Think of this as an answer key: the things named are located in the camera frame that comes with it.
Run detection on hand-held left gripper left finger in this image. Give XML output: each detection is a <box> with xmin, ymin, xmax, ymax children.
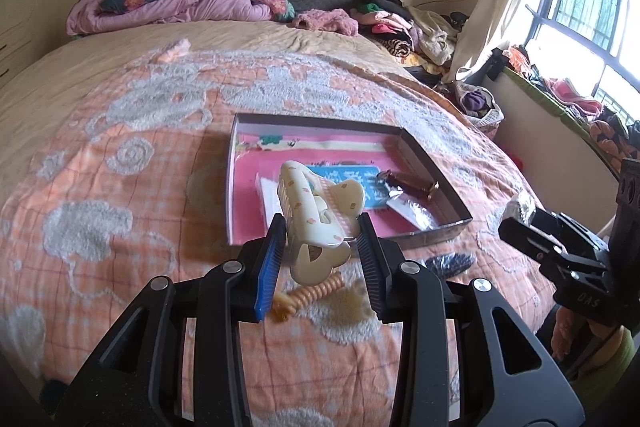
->
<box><xmin>47</xmin><ymin>213</ymin><xmax>288</xmax><ymax>427</ymax></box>

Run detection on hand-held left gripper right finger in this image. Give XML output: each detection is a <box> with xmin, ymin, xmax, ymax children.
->
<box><xmin>356</xmin><ymin>212</ymin><xmax>586</xmax><ymax>427</ymax></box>

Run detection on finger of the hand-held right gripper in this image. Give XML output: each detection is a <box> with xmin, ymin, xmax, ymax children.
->
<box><xmin>532</xmin><ymin>207</ymin><xmax>608</xmax><ymax>253</ymax></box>
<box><xmin>498</xmin><ymin>217</ymin><xmax>576</xmax><ymax>280</ymax></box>

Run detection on cream hair claw clip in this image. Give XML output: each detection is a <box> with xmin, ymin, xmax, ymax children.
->
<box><xmin>277</xmin><ymin>160</ymin><xmax>366</xmax><ymax>285</ymax></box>

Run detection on clear bag with grey card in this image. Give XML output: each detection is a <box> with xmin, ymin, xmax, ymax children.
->
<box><xmin>386</xmin><ymin>187</ymin><xmax>446</xmax><ymax>230</ymax></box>

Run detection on slim clear plastic packet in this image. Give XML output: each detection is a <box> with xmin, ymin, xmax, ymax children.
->
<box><xmin>256</xmin><ymin>174</ymin><xmax>283</xmax><ymax>220</ymax></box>

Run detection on shallow cardboard box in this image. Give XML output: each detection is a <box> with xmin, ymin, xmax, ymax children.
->
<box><xmin>226</xmin><ymin>113</ymin><xmax>473</xmax><ymax>250</ymax></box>

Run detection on brown hair clip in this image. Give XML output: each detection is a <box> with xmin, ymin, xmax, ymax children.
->
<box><xmin>375</xmin><ymin>170</ymin><xmax>441</xmax><ymax>202</ymax></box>

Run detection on person's right hand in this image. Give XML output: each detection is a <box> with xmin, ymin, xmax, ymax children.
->
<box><xmin>550</xmin><ymin>307</ymin><xmax>583</xmax><ymax>360</ymax></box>

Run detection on black beaded hair clip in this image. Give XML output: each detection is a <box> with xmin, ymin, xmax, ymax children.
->
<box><xmin>422</xmin><ymin>251</ymin><xmax>476</xmax><ymax>280</ymax></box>

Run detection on green cloth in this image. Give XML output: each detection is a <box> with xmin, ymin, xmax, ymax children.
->
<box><xmin>597</xmin><ymin>324</ymin><xmax>637</xmax><ymax>380</ymax></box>

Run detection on green windowsill mat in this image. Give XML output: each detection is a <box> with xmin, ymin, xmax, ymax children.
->
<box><xmin>502</xmin><ymin>67</ymin><xmax>616</xmax><ymax>168</ymax></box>

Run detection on clothes on windowsill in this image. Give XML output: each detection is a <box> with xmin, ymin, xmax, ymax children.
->
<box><xmin>505</xmin><ymin>44</ymin><xmax>640</xmax><ymax>158</ymax></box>

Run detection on basket of clothes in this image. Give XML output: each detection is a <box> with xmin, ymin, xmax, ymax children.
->
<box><xmin>452</xmin><ymin>82</ymin><xmax>506</xmax><ymax>132</ymax></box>

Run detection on orange checked cloud blanket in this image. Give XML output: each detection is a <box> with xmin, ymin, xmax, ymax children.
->
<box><xmin>0</xmin><ymin>49</ymin><xmax>556</xmax><ymax>427</ymax></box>

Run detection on pile of clothes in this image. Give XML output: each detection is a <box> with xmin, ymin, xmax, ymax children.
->
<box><xmin>350</xmin><ymin>0</ymin><xmax>471</xmax><ymax>80</ymax></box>

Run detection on pink fuzzy garment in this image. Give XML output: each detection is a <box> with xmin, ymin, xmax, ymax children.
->
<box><xmin>291</xmin><ymin>8</ymin><xmax>360</xmax><ymax>36</ymax></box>

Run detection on pink quilt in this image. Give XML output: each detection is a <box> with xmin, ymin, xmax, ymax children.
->
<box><xmin>66</xmin><ymin>0</ymin><xmax>273</xmax><ymax>35</ymax></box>

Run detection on tan bed sheet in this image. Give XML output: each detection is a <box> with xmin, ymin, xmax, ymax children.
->
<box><xmin>0</xmin><ymin>19</ymin><xmax>426</xmax><ymax>188</ymax></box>

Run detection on orange spiral hair tie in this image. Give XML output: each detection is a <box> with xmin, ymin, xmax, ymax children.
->
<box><xmin>271</xmin><ymin>272</ymin><xmax>347</xmax><ymax>323</ymax></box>

